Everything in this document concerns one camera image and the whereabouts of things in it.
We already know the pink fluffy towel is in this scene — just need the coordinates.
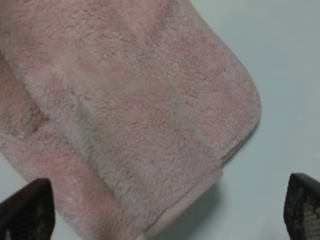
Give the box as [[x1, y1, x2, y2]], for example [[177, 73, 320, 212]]
[[0, 0, 261, 240]]

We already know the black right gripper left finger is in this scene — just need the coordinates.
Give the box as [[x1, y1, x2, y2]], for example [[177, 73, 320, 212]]
[[0, 178, 56, 240]]

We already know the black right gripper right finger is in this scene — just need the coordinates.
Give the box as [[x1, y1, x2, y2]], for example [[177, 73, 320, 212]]
[[283, 173, 320, 240]]

